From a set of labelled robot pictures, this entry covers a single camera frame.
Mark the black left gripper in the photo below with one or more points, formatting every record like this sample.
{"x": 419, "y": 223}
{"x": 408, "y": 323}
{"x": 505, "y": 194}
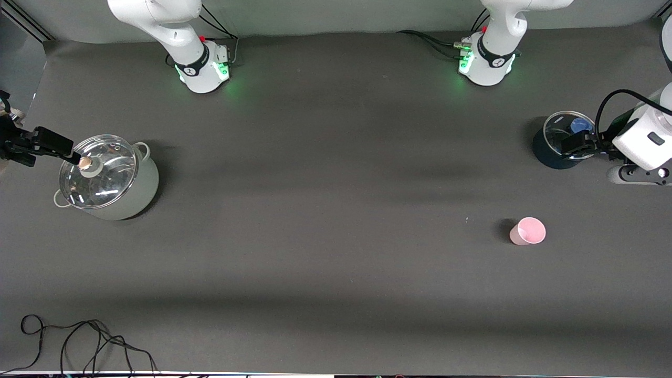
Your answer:
{"x": 604, "y": 140}

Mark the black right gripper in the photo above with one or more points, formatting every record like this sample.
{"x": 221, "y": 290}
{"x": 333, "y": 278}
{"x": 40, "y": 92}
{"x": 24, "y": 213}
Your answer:
{"x": 10, "y": 140}

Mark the pink plastic cup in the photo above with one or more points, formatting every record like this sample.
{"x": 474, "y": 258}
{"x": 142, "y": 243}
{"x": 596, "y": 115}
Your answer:
{"x": 527, "y": 233}

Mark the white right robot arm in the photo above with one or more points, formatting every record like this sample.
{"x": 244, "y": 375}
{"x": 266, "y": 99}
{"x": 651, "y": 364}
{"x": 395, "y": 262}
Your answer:
{"x": 199, "y": 65}

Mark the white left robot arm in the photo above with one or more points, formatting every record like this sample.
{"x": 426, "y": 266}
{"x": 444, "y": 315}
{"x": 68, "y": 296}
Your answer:
{"x": 491, "y": 63}

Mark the beige grey device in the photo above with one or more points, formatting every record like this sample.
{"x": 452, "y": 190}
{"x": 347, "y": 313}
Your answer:
{"x": 13, "y": 113}

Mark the glass lid with blue knob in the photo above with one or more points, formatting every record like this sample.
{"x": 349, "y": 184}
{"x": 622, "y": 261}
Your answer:
{"x": 556, "y": 128}

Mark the dark blue saucepan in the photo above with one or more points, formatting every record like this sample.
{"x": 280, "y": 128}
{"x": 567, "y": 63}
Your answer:
{"x": 543, "y": 155}

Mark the glass lid with beige knob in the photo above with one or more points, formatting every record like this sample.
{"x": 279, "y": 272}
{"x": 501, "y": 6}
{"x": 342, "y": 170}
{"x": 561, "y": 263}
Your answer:
{"x": 107, "y": 184}

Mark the sage green cooking pot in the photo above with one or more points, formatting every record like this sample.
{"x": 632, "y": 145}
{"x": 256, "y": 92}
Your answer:
{"x": 144, "y": 190}

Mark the dark grey table mat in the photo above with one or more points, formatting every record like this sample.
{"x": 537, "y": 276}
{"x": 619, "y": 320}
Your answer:
{"x": 336, "y": 247}

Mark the black aluminium frame bar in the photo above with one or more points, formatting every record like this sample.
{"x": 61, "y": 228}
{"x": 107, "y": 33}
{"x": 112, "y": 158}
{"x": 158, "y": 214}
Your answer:
{"x": 657, "y": 17}
{"x": 26, "y": 23}

